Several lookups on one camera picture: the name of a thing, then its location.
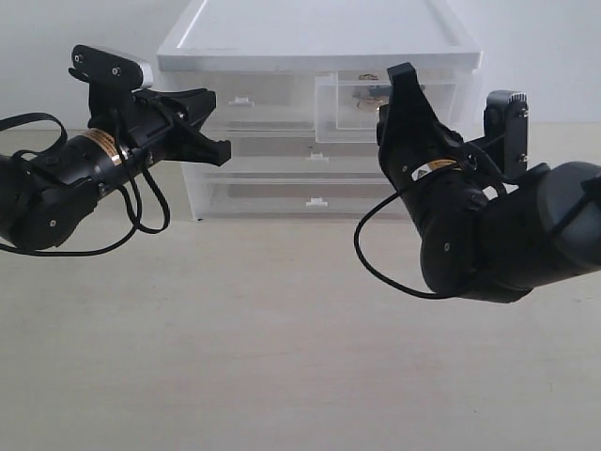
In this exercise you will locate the gold keychain with black strap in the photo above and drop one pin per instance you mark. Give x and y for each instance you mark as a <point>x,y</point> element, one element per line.
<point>371,92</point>

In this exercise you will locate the white plastic drawer cabinet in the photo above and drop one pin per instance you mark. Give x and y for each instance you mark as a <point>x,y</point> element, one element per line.
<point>320,37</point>

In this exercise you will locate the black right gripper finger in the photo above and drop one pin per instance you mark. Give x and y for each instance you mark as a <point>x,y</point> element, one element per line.
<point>409,111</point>

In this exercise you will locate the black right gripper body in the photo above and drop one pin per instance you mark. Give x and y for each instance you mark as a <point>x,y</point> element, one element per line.
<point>417,155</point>

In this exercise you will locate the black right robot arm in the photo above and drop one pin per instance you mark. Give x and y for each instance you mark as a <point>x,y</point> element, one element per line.
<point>492,228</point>

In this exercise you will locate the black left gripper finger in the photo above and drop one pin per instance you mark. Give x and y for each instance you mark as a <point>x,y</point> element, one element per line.
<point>186,143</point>
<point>194,106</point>

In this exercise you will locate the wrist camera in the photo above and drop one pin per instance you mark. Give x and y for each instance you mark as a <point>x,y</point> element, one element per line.
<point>108,67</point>
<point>506,123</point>

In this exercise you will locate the clear bottom drawer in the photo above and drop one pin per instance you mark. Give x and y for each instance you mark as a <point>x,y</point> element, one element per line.
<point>214,195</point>

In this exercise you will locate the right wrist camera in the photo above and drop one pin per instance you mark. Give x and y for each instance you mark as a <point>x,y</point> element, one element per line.
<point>506,123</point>

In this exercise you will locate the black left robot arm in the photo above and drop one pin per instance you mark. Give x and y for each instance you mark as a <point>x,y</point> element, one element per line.
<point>46,194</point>

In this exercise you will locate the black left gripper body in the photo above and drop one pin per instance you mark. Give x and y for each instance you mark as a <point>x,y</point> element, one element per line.
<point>143,125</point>

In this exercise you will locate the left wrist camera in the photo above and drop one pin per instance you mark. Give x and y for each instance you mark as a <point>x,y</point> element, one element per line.
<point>108,67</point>

